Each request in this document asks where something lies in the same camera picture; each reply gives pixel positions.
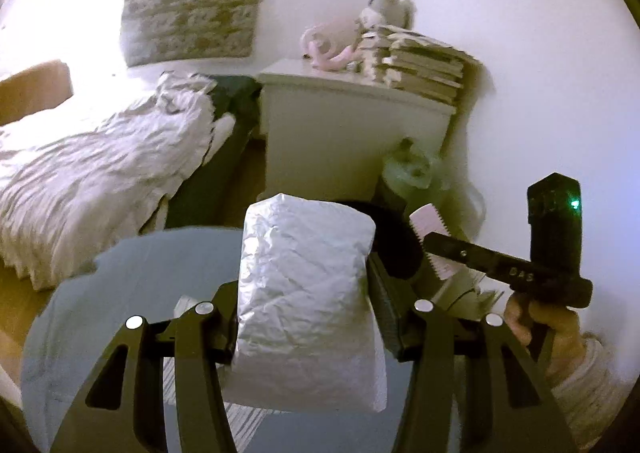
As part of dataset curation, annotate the pink plush toy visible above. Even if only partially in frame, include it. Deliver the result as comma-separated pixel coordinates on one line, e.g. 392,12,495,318
300,20,362,74

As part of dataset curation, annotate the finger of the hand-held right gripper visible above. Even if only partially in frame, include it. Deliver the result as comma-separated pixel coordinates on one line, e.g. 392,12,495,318
422,232,532,286

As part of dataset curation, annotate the white grey plush toy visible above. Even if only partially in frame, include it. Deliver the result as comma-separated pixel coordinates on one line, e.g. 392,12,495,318
357,0,418,31

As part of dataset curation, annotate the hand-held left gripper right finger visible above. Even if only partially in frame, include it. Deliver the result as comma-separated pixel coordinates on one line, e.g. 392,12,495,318
367,253,576,453

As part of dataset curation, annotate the black round trash bin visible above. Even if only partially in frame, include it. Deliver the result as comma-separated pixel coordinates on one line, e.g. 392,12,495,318
340,200,436,284

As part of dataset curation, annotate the person's right hand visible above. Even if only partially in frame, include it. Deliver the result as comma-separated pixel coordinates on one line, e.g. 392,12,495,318
502,293,590,384

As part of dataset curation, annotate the dark green bed sheet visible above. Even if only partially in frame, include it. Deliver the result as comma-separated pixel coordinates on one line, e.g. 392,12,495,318
165,75,263,229

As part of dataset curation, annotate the brown wooden board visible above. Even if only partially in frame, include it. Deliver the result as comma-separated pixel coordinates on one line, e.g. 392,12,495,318
0,60,73,126

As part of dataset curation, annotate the white paper bag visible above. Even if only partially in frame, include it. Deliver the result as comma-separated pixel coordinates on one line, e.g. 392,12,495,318
222,193,388,414

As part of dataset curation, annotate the stack of books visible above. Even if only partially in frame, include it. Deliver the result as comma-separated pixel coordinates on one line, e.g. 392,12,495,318
357,25,483,106

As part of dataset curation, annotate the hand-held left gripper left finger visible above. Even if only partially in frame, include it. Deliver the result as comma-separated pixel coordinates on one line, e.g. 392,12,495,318
50,280,241,453

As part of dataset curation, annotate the pink white snack wrapper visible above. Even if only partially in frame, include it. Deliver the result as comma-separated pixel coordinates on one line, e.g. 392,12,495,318
409,203,458,281

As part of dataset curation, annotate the white nightstand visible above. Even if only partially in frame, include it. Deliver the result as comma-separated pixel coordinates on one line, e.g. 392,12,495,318
257,58,458,206

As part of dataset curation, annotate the person's right forearm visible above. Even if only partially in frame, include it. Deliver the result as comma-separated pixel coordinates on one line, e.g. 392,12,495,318
550,333,636,453

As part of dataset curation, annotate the green water jug with handle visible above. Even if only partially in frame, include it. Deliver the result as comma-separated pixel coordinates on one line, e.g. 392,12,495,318
377,137,451,211

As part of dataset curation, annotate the white crumpled quilt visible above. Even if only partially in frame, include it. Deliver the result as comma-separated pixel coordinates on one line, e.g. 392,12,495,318
0,73,236,291

